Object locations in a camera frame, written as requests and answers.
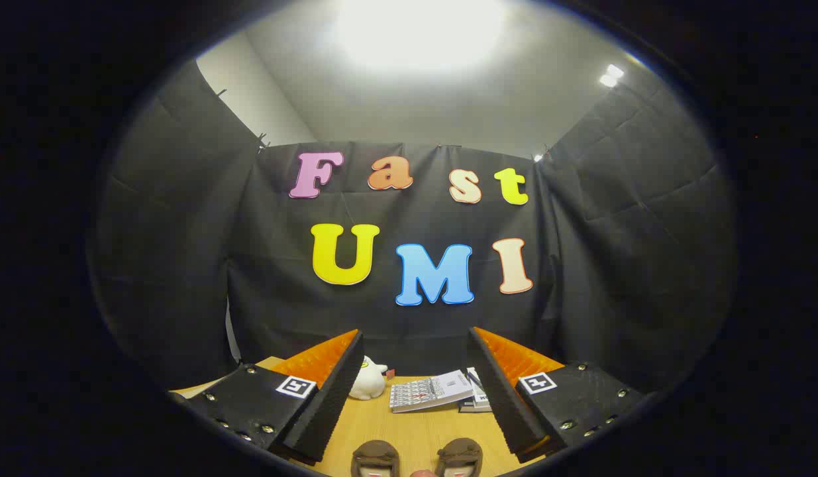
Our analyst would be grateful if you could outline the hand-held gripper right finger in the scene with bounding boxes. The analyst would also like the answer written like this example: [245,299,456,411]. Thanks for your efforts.
[468,327,648,464]

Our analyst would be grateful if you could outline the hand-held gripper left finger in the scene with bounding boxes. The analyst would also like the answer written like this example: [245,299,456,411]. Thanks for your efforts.
[170,329,365,464]

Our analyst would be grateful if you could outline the brown fuzzy shoe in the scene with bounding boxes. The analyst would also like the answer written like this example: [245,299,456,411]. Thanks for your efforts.
[351,440,401,477]
[436,438,484,477]

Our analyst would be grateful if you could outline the white duck plush toy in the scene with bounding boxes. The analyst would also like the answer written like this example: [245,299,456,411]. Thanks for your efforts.
[348,356,388,401]

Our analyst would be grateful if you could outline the patterned cover book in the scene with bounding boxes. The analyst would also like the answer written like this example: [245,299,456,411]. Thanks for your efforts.
[389,370,474,413]

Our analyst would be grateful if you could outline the black backdrop cloth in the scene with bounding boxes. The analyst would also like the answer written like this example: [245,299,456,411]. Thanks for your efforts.
[91,56,737,392]

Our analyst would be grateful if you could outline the large ceiling light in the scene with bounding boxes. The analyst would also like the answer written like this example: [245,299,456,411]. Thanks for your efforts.
[336,0,505,70]

